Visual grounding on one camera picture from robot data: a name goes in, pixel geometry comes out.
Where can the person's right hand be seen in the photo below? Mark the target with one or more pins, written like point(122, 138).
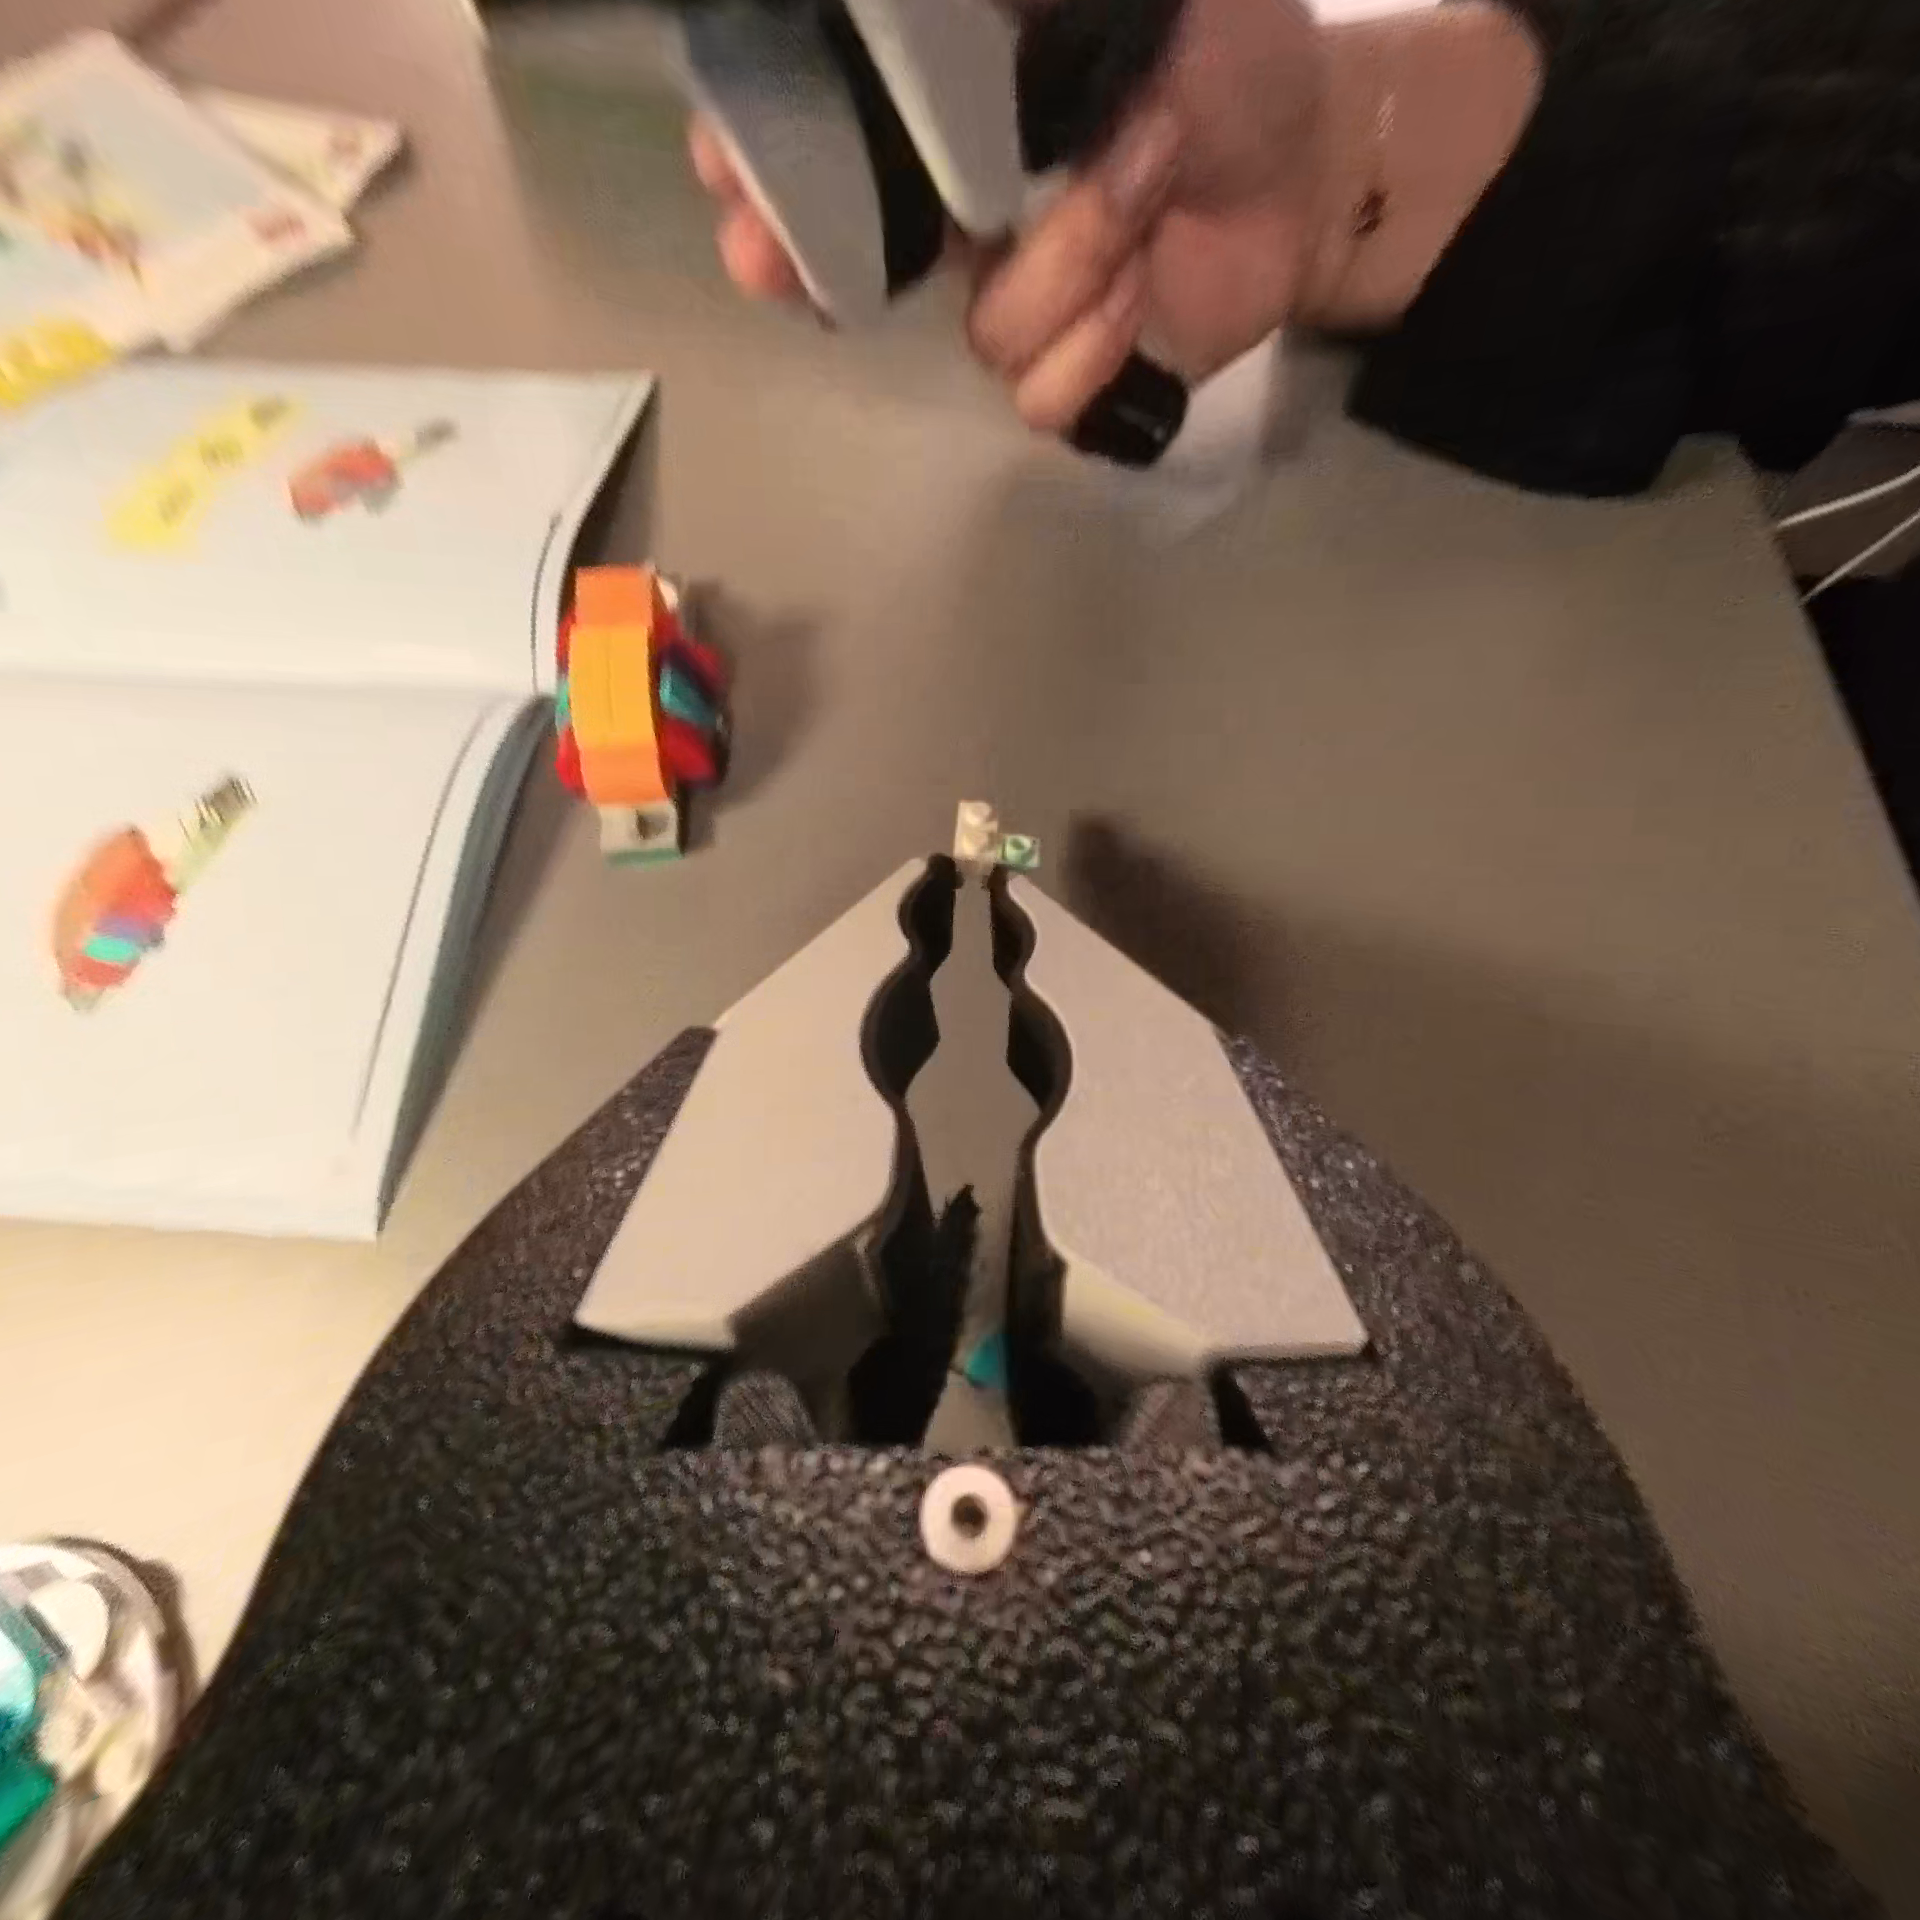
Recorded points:
point(1321, 180)

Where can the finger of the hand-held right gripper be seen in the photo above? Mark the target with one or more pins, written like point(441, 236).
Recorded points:
point(795, 151)
point(961, 105)

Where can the person's right forearm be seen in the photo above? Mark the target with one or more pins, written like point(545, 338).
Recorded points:
point(1651, 224)

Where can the cream lego plate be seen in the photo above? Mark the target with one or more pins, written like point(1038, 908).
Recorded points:
point(973, 832)

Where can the pale green lego piece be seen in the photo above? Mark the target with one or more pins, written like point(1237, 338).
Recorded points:
point(1021, 853)

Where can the small teal lego piece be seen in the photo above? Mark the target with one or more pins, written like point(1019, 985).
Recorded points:
point(982, 1358)

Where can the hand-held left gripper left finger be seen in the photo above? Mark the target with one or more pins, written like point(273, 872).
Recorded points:
point(750, 1184)

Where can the orange red lego model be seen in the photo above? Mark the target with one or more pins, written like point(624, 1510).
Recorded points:
point(614, 690)

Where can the open lego instruction booklet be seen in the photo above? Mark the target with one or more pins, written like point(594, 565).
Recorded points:
point(300, 901)

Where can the bird cover instruction booklet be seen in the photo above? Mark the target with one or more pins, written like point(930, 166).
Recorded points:
point(134, 164)

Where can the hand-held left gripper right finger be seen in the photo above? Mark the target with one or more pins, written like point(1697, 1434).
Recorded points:
point(1184, 1201)

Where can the small white instruction booklet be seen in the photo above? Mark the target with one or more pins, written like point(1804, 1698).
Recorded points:
point(338, 151)

